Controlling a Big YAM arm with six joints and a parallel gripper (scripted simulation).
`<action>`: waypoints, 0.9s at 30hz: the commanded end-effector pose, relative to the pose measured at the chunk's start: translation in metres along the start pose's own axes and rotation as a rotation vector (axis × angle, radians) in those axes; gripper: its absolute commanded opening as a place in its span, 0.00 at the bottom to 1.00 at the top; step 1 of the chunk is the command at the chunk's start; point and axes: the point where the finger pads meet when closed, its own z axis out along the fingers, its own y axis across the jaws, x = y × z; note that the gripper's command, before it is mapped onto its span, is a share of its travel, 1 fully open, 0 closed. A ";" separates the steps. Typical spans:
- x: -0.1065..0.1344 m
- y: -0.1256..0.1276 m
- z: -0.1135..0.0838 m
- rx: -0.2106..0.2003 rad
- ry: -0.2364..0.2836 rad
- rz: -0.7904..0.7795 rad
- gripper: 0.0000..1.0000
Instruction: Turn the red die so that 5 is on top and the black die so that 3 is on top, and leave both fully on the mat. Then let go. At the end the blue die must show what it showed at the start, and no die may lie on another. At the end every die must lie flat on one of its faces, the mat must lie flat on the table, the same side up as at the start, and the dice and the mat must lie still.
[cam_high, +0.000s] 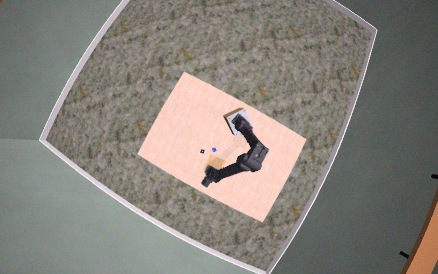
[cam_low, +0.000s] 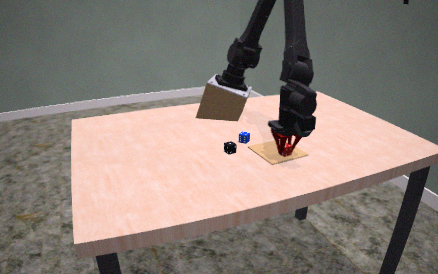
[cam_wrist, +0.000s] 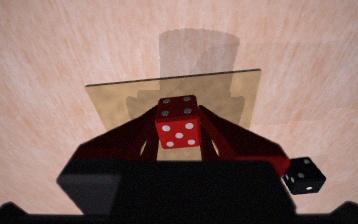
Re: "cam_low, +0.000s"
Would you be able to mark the red die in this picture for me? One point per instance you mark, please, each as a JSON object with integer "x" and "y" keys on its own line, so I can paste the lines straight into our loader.
{"x": 287, "y": 150}

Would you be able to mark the tan flat mat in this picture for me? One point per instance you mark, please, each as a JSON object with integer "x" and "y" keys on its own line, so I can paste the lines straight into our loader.
{"x": 268, "y": 151}

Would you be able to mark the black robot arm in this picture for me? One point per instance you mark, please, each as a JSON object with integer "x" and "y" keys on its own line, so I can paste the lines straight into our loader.
{"x": 302, "y": 99}

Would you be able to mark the black die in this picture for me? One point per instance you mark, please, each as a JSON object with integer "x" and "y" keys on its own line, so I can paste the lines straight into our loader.
{"x": 230, "y": 147}

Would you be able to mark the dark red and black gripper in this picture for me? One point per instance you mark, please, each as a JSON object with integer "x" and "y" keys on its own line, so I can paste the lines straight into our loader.
{"x": 285, "y": 134}

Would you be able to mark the blue die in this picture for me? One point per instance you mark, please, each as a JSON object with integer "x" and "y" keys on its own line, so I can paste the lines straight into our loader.
{"x": 244, "y": 137}

